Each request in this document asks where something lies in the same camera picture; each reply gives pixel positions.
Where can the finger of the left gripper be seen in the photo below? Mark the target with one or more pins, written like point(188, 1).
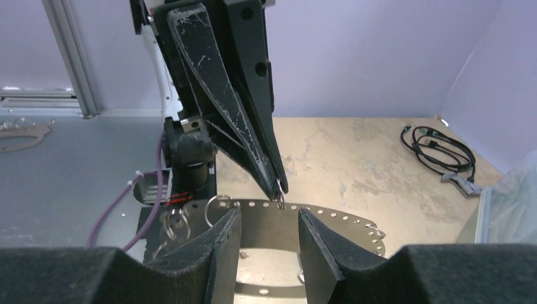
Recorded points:
point(201, 56)
point(247, 22)

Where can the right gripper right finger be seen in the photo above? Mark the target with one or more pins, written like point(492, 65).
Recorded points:
point(339, 271)

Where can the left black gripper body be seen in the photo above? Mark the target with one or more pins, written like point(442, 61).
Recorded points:
point(149, 20)

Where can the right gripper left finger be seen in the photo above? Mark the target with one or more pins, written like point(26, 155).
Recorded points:
point(201, 271)

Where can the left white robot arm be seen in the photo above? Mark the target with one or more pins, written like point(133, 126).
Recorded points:
point(215, 79)

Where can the clear plastic storage box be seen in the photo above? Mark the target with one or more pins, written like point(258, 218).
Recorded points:
point(506, 212)

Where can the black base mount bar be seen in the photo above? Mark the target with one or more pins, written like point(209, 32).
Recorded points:
point(179, 219)

